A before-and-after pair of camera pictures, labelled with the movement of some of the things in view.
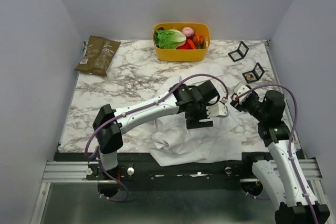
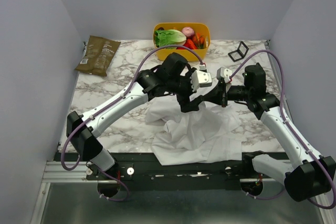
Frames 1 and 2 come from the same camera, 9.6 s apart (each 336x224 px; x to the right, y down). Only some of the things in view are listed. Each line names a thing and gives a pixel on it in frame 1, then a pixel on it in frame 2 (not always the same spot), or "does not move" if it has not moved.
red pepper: x=189 y=45 does not move
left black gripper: x=193 y=122 to x=186 y=105
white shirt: x=172 y=143 does not move
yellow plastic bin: x=173 y=54 does not move
